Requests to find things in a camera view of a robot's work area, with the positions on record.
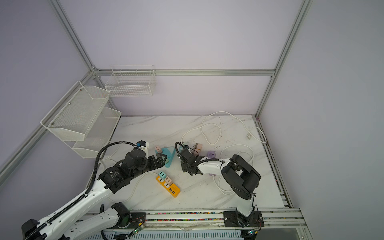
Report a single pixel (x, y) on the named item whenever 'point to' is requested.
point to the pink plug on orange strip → (168, 180)
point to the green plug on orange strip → (162, 174)
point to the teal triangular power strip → (169, 152)
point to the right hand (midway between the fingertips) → (185, 163)
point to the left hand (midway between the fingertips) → (159, 159)
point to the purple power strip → (211, 154)
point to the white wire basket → (128, 80)
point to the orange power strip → (173, 189)
